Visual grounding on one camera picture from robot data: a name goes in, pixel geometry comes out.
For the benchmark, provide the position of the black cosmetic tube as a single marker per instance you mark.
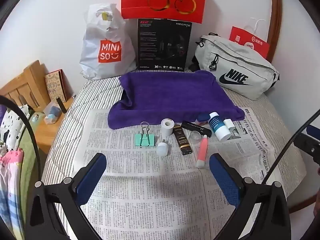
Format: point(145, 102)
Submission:
point(196, 128)

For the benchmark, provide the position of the white plastic shopping bag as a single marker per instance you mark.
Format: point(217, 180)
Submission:
point(110, 30)

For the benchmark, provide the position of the newspaper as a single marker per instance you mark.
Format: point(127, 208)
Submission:
point(150, 192)

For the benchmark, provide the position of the grey waist bag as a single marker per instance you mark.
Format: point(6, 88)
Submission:
point(237, 60)

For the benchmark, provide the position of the purple towel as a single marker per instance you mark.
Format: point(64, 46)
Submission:
point(170, 95)

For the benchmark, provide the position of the white tape roll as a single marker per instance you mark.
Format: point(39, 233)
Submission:
point(167, 128)

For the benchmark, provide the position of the wooden nightstand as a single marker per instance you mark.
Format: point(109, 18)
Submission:
point(47, 135)

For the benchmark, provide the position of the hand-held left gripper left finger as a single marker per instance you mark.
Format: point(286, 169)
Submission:
point(93, 172)

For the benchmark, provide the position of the white floral cloth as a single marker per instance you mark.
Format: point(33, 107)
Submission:
point(12, 127)

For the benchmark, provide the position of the red and blue round case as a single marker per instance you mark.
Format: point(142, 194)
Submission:
point(202, 118)

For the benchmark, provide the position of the black and gold lighter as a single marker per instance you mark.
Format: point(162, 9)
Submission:
point(183, 141)

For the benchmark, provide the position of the pink patterned blanket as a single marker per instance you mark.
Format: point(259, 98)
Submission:
point(10, 175)

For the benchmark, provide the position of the green cloth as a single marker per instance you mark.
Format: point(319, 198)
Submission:
point(30, 165)

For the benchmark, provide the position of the small black stick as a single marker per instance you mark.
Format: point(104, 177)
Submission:
point(61, 105)

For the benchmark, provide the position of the light wooden headboard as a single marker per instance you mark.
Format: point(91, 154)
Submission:
point(25, 85)

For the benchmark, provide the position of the pink tube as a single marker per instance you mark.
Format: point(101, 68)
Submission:
point(202, 152)

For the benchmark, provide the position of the red gift bag gold cherries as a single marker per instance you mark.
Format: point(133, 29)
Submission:
point(140, 2)

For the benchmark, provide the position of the black headset box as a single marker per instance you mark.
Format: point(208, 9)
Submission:
point(150, 45)

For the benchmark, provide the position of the clear plastic cap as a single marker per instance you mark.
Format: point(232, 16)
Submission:
point(195, 137)

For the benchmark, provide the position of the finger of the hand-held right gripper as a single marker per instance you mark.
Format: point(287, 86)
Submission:
point(308, 146)
point(313, 130)

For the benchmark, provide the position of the green binder clip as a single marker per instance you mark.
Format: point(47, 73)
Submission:
point(145, 140)

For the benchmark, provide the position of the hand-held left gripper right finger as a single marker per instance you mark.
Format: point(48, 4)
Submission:
point(222, 177)

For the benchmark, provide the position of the brown patterned book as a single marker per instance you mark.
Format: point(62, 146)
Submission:
point(55, 85)

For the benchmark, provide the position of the white and blue bottle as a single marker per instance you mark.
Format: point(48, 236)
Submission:
point(218, 126)

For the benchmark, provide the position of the white charger plug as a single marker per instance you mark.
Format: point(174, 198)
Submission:
point(231, 127)

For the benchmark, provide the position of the white usb light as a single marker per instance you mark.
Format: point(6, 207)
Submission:
point(163, 148)

